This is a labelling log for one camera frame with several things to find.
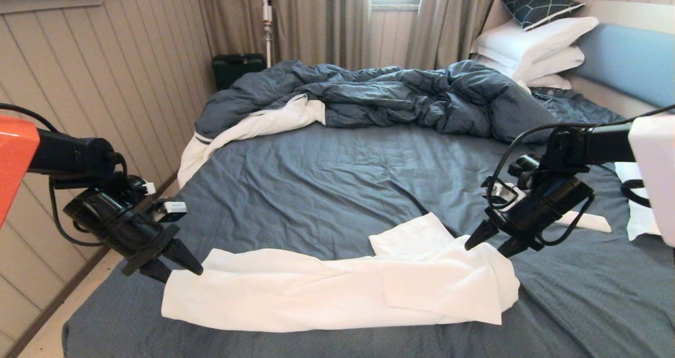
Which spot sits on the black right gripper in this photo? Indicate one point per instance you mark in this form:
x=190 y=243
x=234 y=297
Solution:
x=543 y=210

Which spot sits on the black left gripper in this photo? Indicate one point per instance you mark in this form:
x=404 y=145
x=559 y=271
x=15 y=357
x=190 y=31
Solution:
x=116 y=226

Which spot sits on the white T-shirt with blue print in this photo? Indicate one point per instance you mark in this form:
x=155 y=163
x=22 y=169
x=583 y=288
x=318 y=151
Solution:
x=316 y=289

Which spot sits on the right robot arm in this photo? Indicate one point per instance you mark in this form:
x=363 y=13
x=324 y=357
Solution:
x=590 y=144

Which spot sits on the white flat remote control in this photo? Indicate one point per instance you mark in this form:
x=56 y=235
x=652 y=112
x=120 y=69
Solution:
x=590 y=222

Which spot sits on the white loose pillow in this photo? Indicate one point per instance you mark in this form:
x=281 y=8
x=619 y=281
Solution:
x=640 y=221

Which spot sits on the flat white stacked pillow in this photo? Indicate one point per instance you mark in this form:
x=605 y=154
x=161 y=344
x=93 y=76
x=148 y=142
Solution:
x=551 y=81

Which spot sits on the dark blue crumpled duvet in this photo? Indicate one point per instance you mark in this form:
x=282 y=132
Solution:
x=395 y=97

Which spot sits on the large white stacked pillow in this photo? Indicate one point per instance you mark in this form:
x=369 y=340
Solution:
x=530 y=40

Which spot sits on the black hard case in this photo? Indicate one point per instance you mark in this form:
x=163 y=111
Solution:
x=237 y=69

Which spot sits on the narrow beige curtain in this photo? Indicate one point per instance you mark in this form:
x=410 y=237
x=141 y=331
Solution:
x=448 y=23

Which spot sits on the blue padded headboard cushion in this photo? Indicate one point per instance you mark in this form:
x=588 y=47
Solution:
x=627 y=60

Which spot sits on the dark geometric patterned cushion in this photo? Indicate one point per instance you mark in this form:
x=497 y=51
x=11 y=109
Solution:
x=535 y=3

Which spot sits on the white stick vacuum cleaner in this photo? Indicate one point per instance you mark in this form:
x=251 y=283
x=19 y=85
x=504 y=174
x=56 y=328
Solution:
x=268 y=28

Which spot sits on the wide beige curtain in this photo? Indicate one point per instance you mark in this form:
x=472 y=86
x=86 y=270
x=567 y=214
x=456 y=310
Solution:
x=316 y=23

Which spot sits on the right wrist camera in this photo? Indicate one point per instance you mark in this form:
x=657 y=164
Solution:
x=506 y=194

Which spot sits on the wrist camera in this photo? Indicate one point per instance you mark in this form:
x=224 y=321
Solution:
x=506 y=194
x=175 y=207

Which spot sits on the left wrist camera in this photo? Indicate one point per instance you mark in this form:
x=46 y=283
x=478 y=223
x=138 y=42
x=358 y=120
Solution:
x=175 y=207

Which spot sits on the beige headboard frame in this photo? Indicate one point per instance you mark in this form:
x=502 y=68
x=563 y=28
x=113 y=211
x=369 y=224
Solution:
x=633 y=14

